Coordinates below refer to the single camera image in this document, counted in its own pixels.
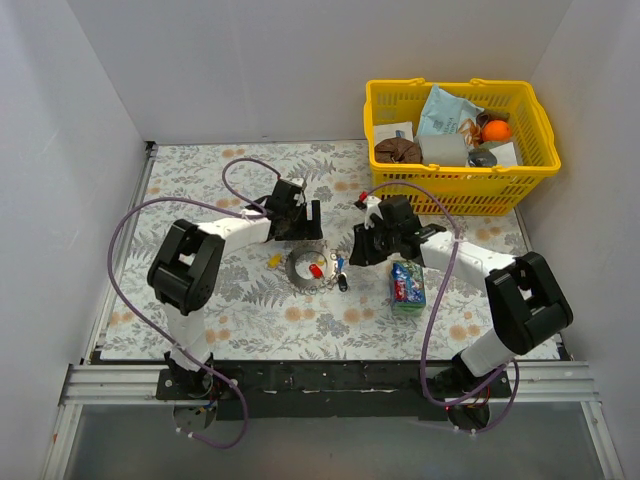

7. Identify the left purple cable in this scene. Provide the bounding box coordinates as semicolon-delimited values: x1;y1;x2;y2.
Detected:
108;157;284;449

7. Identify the key with red tag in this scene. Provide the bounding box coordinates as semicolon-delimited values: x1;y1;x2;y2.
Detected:
309;263;324;279

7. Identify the orange fruit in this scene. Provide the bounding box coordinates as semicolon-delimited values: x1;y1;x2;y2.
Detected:
481;120;512;142

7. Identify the floral table mat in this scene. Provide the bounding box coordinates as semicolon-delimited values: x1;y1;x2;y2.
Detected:
89;140;561;362

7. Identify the brown round item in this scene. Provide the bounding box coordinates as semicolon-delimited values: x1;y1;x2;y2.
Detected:
374;137;423;164

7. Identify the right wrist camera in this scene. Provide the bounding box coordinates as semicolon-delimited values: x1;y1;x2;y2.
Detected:
354;192;383;229

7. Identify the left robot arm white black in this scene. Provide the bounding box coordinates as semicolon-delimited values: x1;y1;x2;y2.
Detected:
147;178;323;400

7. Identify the purple cable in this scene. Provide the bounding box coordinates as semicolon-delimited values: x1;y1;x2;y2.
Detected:
108;157;284;449
367;180;521;434

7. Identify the green sponge pack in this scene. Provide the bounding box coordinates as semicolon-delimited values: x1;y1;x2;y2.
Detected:
389;260;426;316

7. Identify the light blue pouch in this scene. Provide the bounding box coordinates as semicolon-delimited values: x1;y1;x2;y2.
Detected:
416;85;484;136

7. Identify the white paper in basket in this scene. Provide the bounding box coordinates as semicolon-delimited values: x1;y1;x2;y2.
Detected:
373;121;414;146

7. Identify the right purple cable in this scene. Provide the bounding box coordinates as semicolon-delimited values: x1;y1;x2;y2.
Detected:
367;180;521;434

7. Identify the grey box in basket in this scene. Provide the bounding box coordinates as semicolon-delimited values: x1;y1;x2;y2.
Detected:
415;133;468;167

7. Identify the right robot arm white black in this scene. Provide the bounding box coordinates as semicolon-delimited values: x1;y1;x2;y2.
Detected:
349;194;574;398

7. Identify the yellow plastic basket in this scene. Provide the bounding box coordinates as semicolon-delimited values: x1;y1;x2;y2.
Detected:
363;78;561;216

